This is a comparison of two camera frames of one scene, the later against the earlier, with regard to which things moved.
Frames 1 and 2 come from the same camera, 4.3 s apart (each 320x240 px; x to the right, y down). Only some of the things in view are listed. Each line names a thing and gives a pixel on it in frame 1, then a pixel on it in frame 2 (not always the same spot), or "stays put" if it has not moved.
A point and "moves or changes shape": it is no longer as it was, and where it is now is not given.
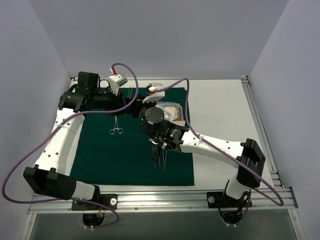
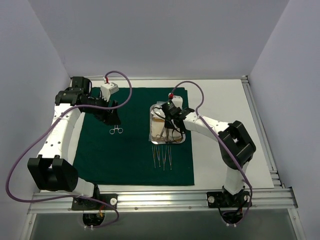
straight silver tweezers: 153,153 stays put
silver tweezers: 128,96 moves or changes shape
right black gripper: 136,110 → 173,120
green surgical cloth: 113,149 stays put
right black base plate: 222,199 stays put
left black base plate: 110,199 stays put
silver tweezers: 164,161 stays put
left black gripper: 119,103 → 107,113
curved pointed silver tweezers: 158,156 stays put
